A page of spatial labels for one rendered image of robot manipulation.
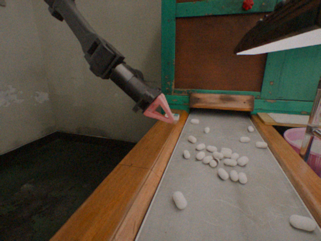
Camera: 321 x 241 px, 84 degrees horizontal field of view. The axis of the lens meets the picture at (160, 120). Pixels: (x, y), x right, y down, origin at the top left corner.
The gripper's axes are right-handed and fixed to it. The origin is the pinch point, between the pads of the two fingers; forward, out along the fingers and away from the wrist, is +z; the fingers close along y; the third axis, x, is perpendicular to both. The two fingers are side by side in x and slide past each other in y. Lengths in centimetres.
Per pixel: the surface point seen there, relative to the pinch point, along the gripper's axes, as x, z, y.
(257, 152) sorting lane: -6.6, 27.5, 12.0
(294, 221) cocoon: -7.7, 26.8, -16.1
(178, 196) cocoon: 4.6, 10.9, -16.2
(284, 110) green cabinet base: -23, 38, 50
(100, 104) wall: 97, -68, 132
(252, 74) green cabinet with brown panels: -25, 16, 51
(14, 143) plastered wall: 173, -103, 80
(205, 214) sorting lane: 2.7, 16.5, -17.3
